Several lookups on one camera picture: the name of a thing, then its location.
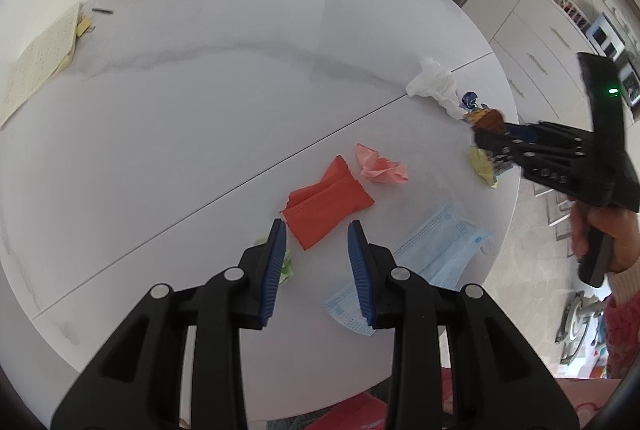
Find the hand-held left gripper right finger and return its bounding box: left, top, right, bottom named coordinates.
left=347, top=219, right=581, bottom=430

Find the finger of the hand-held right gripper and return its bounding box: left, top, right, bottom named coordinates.
left=502, top=122, right=591, bottom=161
left=474, top=132, right=591, bottom=200

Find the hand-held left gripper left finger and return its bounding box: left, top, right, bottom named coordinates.
left=50, top=218, right=288, bottom=430

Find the green paper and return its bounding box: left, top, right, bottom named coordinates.
left=252, top=235, right=293, bottom=286

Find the brown and white wrapper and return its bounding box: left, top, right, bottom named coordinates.
left=467, top=107, right=513, bottom=189

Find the orange-red packet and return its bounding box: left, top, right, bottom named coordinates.
left=280, top=154, right=375, bottom=250

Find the blue face mask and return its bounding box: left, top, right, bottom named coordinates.
left=324, top=203, right=493, bottom=337

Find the pink paper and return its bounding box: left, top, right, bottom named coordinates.
left=354, top=143, right=410, bottom=185

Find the white tissue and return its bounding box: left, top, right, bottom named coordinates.
left=405, top=57, right=466, bottom=120

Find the person's right forearm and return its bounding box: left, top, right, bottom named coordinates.
left=602, top=257, right=640, bottom=381

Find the person's right hand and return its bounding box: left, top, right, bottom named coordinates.
left=571, top=202, right=640, bottom=273

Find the dark countertop appliance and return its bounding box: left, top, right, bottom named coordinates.
left=617, top=60, right=640, bottom=111

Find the white metal step stool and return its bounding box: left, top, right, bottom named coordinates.
left=532, top=187, right=576, bottom=256

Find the white drawer cabinet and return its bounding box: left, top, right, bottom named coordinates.
left=492, top=0, right=601, bottom=126

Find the open beige notebook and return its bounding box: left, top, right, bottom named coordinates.
left=0, top=2, right=82, bottom=128

